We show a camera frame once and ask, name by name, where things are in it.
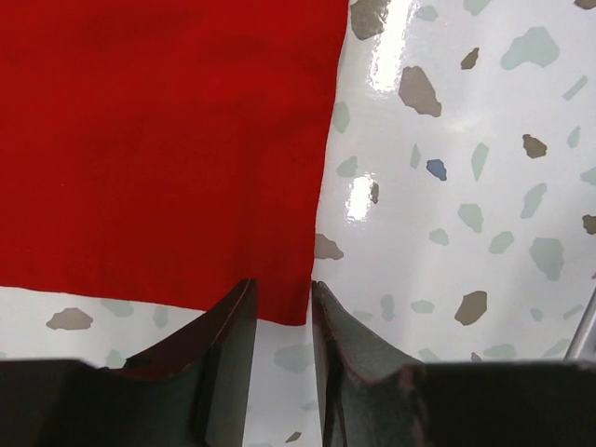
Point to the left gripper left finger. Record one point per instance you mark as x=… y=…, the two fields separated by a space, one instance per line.
x=189 y=389

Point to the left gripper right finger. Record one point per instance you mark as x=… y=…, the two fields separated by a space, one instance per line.
x=372 y=394

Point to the red t-shirt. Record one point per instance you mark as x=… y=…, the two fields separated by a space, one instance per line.
x=161 y=151

